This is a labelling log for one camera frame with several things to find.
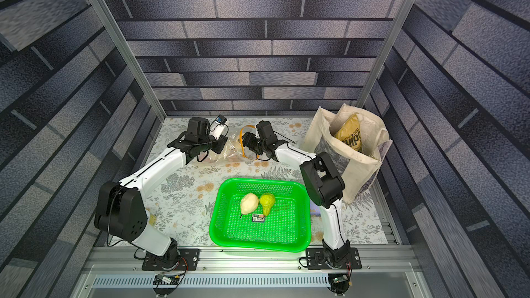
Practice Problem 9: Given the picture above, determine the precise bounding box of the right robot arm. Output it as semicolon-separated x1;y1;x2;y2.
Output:
240;121;351;268

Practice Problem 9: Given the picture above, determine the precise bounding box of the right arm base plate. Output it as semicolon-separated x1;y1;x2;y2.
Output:
304;247;362;270

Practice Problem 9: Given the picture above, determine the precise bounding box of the purple tissue pack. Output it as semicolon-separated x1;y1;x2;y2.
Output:
310;201;321;217

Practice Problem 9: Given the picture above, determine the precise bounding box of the circuit board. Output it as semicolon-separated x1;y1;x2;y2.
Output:
153;274;181;288
328;274;351;295

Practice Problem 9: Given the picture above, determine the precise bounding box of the beige round fruit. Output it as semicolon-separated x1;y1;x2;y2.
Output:
240;193;259;215

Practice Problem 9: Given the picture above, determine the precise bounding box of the yellow chips bag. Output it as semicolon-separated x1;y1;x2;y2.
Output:
334;114;362;152

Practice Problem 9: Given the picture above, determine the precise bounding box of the left circuit board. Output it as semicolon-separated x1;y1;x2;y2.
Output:
153;274;181;288

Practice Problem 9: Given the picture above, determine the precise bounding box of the small sticker in basket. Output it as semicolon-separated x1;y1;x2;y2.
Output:
251;214;266;223

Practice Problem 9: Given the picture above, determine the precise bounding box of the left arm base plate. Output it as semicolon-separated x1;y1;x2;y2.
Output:
142;248;201;272

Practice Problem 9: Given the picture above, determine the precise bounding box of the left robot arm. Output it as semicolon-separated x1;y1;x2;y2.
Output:
95;115;229;266

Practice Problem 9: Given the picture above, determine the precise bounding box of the beige canvas tote bag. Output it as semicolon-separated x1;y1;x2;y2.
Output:
301;104;393;204

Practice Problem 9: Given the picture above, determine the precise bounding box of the green pear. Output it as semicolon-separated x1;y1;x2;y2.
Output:
259;193;275;217

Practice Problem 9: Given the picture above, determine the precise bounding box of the clear zip-top bag orange seal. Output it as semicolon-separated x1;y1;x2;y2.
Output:
205;127;255;163

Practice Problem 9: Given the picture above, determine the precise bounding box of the right circuit board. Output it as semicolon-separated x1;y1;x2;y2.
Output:
328;274;351;295

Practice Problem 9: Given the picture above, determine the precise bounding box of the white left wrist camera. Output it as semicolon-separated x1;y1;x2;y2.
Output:
211;115;228;139

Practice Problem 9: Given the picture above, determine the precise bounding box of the green plastic basket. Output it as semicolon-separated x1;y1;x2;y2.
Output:
209;178;312;252

